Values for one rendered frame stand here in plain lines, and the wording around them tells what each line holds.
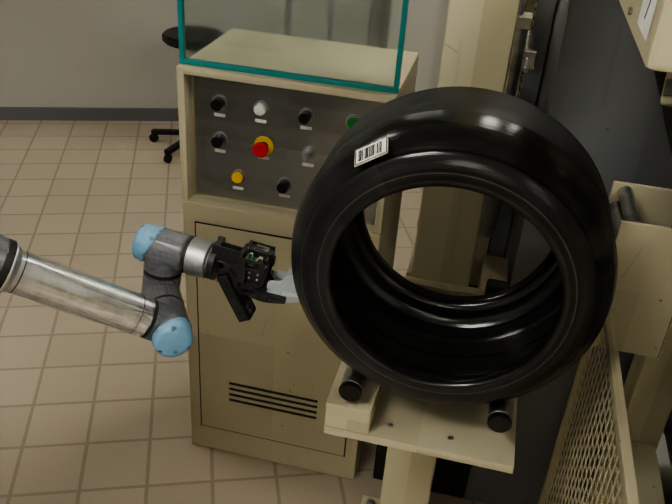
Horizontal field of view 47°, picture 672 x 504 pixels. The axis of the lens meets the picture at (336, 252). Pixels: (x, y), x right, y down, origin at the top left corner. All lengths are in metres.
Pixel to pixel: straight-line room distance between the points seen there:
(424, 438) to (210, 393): 1.07
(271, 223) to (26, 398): 1.24
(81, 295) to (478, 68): 0.84
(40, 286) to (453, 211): 0.83
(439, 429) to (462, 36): 0.76
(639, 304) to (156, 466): 1.59
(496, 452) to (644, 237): 0.50
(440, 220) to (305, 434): 1.03
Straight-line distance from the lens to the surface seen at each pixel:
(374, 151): 1.21
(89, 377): 2.95
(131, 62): 5.04
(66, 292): 1.38
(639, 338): 1.72
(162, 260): 1.52
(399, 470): 2.11
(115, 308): 1.41
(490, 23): 1.51
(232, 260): 1.48
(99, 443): 2.70
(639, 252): 1.61
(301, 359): 2.27
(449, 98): 1.32
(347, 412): 1.50
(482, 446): 1.56
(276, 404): 2.40
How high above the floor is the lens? 1.86
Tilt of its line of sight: 31 degrees down
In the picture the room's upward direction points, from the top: 4 degrees clockwise
